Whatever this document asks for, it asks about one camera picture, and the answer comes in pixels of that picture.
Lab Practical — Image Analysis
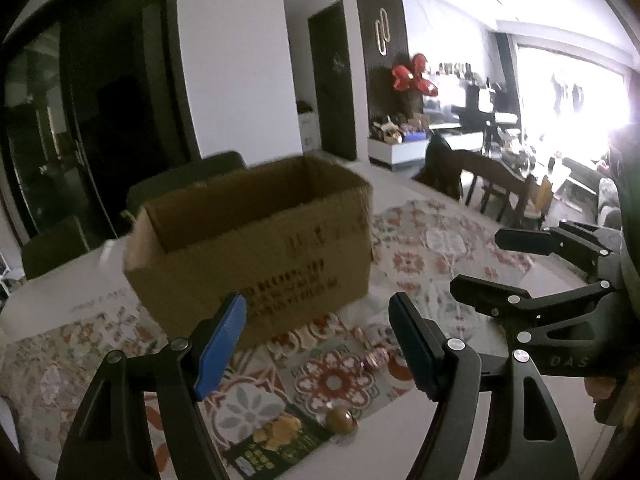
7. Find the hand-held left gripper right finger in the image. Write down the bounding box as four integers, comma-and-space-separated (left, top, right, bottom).
387, 291, 583, 480

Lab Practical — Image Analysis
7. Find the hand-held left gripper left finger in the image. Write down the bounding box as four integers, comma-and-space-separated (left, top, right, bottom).
54, 291, 248, 480

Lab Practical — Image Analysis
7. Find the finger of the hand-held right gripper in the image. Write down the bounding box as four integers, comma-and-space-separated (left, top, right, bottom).
494, 220, 622, 272
449, 274, 615, 347

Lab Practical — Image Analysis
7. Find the pink candy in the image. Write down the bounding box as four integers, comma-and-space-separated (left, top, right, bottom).
361, 347, 394, 369

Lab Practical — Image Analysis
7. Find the brown cardboard box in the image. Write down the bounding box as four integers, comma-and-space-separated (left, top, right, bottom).
122, 155, 375, 351

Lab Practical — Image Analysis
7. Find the gold foil chocolate ball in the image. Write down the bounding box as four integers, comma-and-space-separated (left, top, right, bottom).
326, 406, 359, 436

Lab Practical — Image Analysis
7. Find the dark green snack packet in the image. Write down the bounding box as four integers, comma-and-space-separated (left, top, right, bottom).
222, 402, 333, 478

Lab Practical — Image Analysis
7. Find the person's right hand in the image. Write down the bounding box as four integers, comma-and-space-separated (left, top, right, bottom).
582, 377, 633, 426

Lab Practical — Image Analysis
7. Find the floral patterned table runner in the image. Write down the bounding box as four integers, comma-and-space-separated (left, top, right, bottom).
0, 197, 536, 480

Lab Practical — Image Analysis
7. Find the white low cabinet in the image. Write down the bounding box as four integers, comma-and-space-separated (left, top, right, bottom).
369, 130, 481, 168

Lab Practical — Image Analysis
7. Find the large bright window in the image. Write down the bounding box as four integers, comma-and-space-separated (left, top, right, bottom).
515, 45, 640, 161

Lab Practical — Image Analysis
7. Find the dark upholstered chair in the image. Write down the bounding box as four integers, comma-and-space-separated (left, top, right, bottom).
125, 151, 248, 216
21, 216, 91, 281

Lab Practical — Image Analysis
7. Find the red bow balloon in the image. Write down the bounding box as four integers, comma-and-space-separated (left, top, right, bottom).
391, 52, 441, 97

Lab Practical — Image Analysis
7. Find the white hallway shelf unit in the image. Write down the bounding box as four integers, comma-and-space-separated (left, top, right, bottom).
297, 110, 321, 153

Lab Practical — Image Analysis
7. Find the dark wooden door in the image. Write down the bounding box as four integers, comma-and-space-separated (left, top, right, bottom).
307, 0, 358, 161

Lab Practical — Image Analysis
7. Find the dark sliding glass door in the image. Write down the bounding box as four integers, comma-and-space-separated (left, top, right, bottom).
0, 0, 201, 261

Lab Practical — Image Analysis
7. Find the wall shelf with ornaments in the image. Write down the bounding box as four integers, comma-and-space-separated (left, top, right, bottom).
435, 61, 506, 92

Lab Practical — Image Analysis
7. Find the loop shaped wall light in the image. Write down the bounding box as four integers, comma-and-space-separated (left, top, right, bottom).
374, 7, 392, 57

